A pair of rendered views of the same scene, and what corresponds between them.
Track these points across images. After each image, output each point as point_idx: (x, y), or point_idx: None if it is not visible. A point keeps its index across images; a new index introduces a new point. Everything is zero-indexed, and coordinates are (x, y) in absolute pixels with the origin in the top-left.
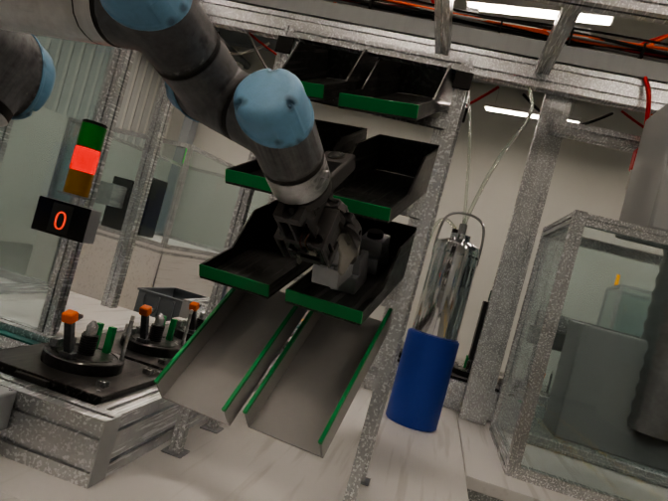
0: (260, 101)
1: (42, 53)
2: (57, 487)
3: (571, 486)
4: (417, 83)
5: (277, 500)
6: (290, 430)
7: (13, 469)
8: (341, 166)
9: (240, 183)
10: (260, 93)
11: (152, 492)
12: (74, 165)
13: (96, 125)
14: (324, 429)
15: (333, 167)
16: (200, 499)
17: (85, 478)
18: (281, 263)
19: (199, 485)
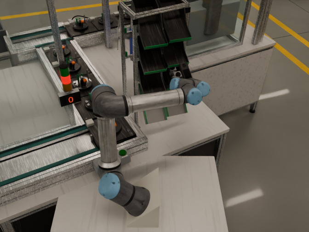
0: (205, 93)
1: (112, 89)
2: (145, 154)
3: (194, 56)
4: (162, 0)
5: (167, 120)
6: (175, 112)
7: (134, 158)
8: (189, 70)
9: (149, 73)
10: (204, 91)
11: (154, 140)
12: (66, 83)
13: (67, 67)
14: (186, 109)
15: (188, 72)
16: (160, 134)
17: (146, 148)
18: (152, 77)
19: (154, 130)
